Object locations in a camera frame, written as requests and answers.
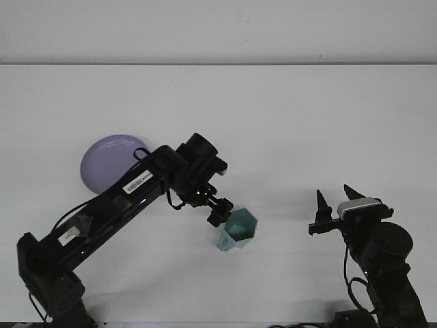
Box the pale blue hexagonal cup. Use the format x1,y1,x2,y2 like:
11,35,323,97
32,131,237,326
215,207,259,253

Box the pale purple round plate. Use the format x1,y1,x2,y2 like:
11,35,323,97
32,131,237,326
80,133,153,195

